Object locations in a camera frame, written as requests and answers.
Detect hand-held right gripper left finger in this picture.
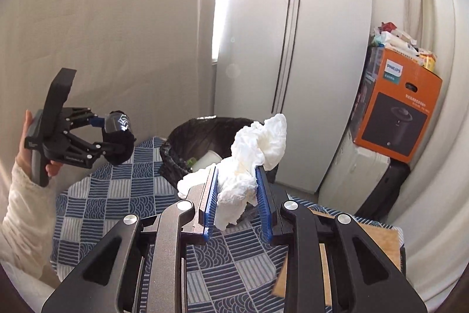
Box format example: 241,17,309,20
41,164,220,313

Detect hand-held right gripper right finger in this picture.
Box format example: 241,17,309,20
254,164,429,313

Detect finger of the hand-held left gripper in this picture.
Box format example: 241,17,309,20
66,133,111,160
60,107,108,130

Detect clear plastic wrapper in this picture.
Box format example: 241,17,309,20
103,112,131,133

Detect black sock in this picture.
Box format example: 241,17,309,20
102,111,137,166

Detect white paper cup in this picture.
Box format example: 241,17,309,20
191,150,223,173

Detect large white tissue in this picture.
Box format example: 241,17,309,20
177,113,288,230

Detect clear bin with black bag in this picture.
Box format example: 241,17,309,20
159,117,257,190

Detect person's left forearm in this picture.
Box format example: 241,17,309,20
0,162,61,284

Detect person's left hand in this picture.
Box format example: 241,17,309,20
16,110,64,186

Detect blue patterned tablecloth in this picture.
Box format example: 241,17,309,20
51,136,404,313

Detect white box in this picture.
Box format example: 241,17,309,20
319,141,391,216

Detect black case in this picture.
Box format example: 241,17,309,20
354,159,411,222

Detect wooden cutting board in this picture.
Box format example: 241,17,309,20
272,208,404,306

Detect white wardrobe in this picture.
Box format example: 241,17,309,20
214,0,375,194

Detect orange cardboard box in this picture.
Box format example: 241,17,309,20
353,47,443,164

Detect pile of packets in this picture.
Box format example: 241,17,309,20
370,21,438,72

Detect white curtain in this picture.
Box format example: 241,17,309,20
381,0,469,302

